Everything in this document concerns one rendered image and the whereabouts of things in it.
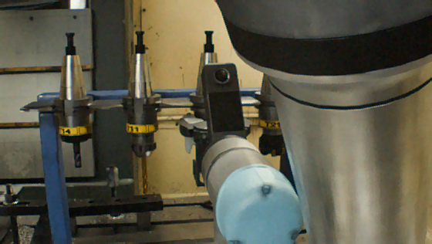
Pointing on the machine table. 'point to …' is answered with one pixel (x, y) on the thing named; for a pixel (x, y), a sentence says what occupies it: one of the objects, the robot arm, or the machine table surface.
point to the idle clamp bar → (145, 202)
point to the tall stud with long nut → (113, 181)
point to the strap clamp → (42, 235)
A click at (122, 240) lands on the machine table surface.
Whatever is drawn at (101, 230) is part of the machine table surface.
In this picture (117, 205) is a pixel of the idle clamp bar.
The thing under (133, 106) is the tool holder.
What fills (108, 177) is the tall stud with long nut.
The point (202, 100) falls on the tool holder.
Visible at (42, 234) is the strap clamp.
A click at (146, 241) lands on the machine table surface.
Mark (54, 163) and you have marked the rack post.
